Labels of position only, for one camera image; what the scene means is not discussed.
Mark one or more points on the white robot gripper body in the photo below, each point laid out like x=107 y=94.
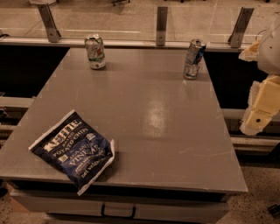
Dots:
x=270 y=51

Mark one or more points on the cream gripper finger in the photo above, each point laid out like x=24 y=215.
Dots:
x=250 y=53
x=263 y=105

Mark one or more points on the redbull can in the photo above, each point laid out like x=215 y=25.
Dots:
x=193 y=57

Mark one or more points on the green white soda can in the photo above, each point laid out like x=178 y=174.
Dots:
x=95 y=51

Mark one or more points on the blue Kettle chip bag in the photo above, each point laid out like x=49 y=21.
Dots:
x=75 y=148

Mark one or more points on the grey cabinet drawer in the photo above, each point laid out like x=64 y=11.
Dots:
x=69 y=208

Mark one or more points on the right metal rail bracket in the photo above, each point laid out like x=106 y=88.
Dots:
x=236 y=38

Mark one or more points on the metal rail bracket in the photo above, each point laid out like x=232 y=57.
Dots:
x=52 y=32
x=236 y=38
x=161 y=25

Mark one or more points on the middle metal rail bracket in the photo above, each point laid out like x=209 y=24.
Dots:
x=161 y=25

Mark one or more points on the left metal rail bracket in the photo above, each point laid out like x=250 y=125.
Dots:
x=52 y=32

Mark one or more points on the black drawer handle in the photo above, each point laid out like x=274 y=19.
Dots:
x=112 y=211

